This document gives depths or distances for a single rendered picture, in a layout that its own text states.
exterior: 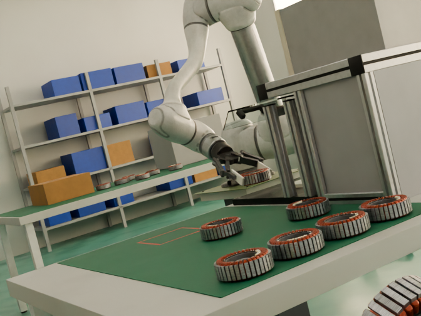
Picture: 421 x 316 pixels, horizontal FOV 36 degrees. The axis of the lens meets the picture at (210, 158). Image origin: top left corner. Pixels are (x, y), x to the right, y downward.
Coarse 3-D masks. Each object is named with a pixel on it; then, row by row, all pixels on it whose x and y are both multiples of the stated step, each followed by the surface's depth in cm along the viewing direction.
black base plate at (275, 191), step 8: (280, 184) 231; (256, 192) 225; (264, 192) 219; (272, 192) 215; (280, 192) 210; (232, 200) 223; (240, 200) 219; (248, 200) 215; (256, 200) 211; (264, 200) 207; (272, 200) 204; (280, 200) 200; (288, 200) 196; (296, 200) 193
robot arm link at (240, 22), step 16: (208, 0) 255; (224, 0) 252; (240, 0) 250; (256, 0) 252; (224, 16) 255; (240, 16) 254; (240, 32) 258; (256, 32) 261; (240, 48) 262; (256, 48) 261; (256, 64) 263; (256, 80) 266; (272, 80) 268; (256, 96) 270; (256, 128) 279; (288, 128) 269; (256, 144) 276; (288, 144) 271
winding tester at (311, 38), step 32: (320, 0) 178; (352, 0) 168; (384, 0) 164; (416, 0) 170; (288, 32) 192; (320, 32) 181; (352, 32) 171; (384, 32) 163; (416, 32) 169; (288, 64) 195; (320, 64) 184
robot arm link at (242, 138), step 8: (240, 128) 280; (248, 128) 280; (224, 136) 283; (232, 136) 280; (240, 136) 279; (248, 136) 278; (232, 144) 280; (240, 144) 279; (248, 144) 278; (248, 152) 278; (256, 152) 278; (232, 168) 283; (240, 168) 281; (248, 168) 281
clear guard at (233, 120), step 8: (288, 96) 190; (256, 104) 197; (264, 104) 219; (280, 104) 224; (232, 112) 212; (240, 112) 215; (248, 112) 217; (256, 112) 219; (232, 120) 215; (240, 120) 218; (248, 120) 220; (256, 120) 223; (224, 128) 216; (232, 128) 218
